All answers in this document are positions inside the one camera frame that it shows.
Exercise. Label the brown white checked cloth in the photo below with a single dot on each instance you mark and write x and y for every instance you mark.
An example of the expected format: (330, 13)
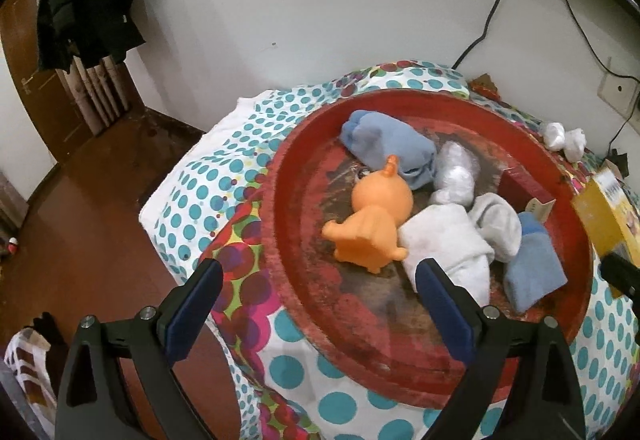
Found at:
(30, 370)

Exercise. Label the brown wooden door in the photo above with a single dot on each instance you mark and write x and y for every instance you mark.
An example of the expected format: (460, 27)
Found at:
(25, 84)

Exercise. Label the clear plastic bundle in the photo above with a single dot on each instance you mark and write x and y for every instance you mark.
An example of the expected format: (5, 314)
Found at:
(452, 172)

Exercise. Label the red candy wrapper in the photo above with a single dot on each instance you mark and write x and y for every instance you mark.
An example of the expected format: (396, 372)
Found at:
(486, 87)

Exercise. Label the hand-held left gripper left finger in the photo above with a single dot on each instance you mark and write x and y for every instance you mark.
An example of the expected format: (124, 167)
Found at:
(195, 305)

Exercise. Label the beige wall socket plate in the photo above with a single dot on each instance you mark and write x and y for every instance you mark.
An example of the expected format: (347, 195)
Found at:
(610, 97)

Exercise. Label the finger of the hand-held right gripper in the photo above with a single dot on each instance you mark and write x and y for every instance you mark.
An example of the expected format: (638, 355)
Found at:
(622, 277)

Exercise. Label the small red white ball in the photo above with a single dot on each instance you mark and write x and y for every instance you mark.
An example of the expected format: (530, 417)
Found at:
(13, 245)

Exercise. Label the white sock ball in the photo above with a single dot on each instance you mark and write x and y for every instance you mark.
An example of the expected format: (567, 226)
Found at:
(576, 144)

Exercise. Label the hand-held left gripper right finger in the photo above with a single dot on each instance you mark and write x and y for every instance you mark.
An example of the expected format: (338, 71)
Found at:
(445, 315)

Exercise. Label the yellow medicine box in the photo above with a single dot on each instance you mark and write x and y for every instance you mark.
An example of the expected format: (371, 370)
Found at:
(605, 215)

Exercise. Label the orange rubber toy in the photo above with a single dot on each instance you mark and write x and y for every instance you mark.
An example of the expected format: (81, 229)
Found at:
(375, 215)

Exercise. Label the blue sock roll dark cuff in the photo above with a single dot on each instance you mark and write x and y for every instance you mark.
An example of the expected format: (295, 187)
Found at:
(535, 265)

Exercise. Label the plain blue sock roll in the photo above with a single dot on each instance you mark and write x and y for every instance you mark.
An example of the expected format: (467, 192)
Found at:
(385, 139)

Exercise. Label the round red tray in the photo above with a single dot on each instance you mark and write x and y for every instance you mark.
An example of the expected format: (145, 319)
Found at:
(320, 200)

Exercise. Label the black plastic bag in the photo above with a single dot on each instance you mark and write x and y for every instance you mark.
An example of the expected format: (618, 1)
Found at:
(618, 164)

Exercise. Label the white sock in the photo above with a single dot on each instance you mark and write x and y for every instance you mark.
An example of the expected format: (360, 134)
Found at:
(497, 225)
(445, 235)

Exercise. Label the polka dot tablecloth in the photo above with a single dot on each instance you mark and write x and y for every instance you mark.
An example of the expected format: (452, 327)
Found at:
(210, 180)

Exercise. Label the small dark red box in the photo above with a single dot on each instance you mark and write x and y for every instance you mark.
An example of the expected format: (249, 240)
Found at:
(522, 190)

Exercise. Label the small white plastic bundle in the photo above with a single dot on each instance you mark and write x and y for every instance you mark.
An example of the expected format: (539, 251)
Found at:
(554, 135)

